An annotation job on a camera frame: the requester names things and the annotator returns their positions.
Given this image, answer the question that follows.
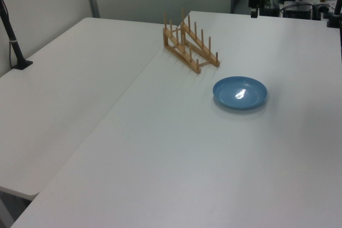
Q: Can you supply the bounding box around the blue round plate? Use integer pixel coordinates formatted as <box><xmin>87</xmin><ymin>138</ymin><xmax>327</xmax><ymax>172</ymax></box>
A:
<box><xmin>212</xmin><ymin>76</ymin><xmax>269</xmax><ymax>111</ymax></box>

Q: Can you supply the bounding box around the wooden plate rack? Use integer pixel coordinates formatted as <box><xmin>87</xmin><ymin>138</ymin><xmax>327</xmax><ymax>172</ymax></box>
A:
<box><xmin>162</xmin><ymin>7</ymin><xmax>222</xmax><ymax>75</ymax></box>

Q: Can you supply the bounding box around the black equipment box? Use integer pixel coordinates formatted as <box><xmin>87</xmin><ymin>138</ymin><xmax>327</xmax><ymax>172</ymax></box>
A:
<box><xmin>282</xmin><ymin>3</ymin><xmax>314</xmax><ymax>21</ymax></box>

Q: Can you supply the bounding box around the short black camera stand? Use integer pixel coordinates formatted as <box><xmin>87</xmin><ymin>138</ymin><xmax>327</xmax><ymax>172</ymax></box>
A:
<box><xmin>326</xmin><ymin>0</ymin><xmax>342</xmax><ymax>29</ymax></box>

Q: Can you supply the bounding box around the black camera stand with band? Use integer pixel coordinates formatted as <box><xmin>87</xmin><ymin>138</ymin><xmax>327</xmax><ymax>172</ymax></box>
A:
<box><xmin>0</xmin><ymin>0</ymin><xmax>34</xmax><ymax>71</ymax></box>

